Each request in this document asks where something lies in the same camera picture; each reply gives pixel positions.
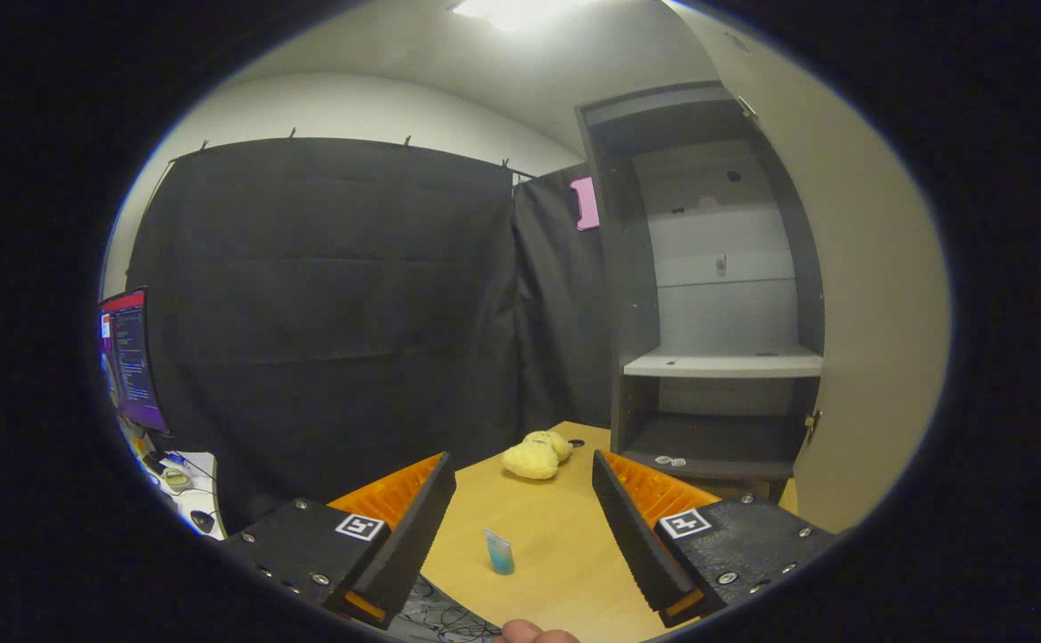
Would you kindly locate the computer monitor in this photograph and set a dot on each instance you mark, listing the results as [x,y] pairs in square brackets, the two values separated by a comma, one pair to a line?
[132,357]

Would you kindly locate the white desk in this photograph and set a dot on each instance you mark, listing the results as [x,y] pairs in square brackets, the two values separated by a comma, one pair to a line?
[204,491]

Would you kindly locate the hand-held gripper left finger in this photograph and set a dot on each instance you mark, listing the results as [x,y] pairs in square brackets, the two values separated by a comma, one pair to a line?
[418,536]

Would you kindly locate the blue cosmetic tube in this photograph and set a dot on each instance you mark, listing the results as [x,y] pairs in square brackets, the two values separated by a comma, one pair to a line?
[500,554]

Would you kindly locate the beige cabinet door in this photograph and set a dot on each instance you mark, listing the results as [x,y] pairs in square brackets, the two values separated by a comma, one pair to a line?
[878,313]

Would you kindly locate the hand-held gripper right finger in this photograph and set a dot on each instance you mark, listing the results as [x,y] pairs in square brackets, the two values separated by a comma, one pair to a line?
[635,536]

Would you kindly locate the dark grey cabinet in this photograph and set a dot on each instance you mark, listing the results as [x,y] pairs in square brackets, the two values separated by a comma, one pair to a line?
[614,313]

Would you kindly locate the ceiling light panel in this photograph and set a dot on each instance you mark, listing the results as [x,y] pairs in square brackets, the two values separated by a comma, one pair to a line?
[525,12]

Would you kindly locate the yellow plush toy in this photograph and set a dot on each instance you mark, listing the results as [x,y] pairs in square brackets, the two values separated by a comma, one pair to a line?
[534,457]

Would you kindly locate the black computer mouse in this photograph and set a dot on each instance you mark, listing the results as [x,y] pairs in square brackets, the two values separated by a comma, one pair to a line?
[202,521]

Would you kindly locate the white cabinet shelf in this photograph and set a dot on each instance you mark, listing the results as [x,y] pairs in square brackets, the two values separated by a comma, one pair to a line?
[717,363]

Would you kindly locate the black backdrop cloth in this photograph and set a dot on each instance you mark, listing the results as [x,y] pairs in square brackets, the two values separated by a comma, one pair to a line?
[324,313]

